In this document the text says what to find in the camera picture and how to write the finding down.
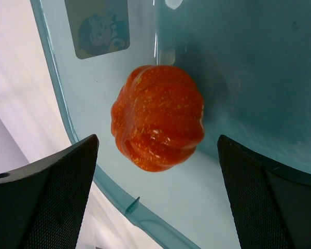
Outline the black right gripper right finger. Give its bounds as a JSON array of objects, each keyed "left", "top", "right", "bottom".
[{"left": 217, "top": 135, "right": 311, "bottom": 248}]

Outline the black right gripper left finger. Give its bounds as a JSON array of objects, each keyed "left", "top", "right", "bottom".
[{"left": 0, "top": 135, "right": 99, "bottom": 248}]

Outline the orange toy pumpkin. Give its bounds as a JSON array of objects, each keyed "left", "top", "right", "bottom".
[{"left": 111, "top": 65, "right": 205, "bottom": 172}]

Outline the teal plastic tray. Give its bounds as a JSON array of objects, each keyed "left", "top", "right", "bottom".
[{"left": 31, "top": 1, "right": 311, "bottom": 248}]

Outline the cartoon sticker on tray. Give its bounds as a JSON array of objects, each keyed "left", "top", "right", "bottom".
[{"left": 65, "top": 0, "right": 130, "bottom": 60}]

